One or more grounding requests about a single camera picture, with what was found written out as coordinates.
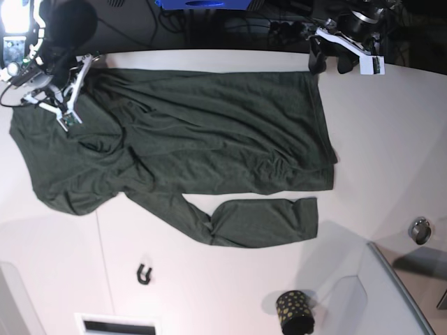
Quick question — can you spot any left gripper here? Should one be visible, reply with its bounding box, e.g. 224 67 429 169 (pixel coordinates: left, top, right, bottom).
308 8 383 74

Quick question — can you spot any blue plastic box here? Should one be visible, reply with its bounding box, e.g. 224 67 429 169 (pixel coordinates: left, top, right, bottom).
154 0 251 10

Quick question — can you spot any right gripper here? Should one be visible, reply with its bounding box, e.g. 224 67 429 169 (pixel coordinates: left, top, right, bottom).
21 53 101 121

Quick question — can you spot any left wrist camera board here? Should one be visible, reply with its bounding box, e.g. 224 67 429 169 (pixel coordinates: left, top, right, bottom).
359 55 385 75

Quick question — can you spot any round metal table grommet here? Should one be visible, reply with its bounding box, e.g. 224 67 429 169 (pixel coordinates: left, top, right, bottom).
408 216 432 246

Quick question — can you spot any dark green t-shirt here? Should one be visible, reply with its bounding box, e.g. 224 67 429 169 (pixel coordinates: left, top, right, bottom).
10 68 337 248

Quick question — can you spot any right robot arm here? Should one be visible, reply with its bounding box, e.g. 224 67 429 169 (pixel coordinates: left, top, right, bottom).
1 1 98 129

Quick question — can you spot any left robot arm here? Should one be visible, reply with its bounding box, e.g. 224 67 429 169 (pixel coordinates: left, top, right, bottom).
308 1 400 75

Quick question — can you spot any black round stool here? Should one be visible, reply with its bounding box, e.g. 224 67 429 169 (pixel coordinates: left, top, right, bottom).
47 1 98 49

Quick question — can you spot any black cup with gold dots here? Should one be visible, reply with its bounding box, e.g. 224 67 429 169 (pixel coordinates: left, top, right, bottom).
276 290 315 335

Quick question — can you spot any white rectangular table slot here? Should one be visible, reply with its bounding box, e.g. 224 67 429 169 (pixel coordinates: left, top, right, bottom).
74 313 163 335

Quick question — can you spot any small black plastic clip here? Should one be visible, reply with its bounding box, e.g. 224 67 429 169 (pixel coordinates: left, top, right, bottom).
136 263 152 285

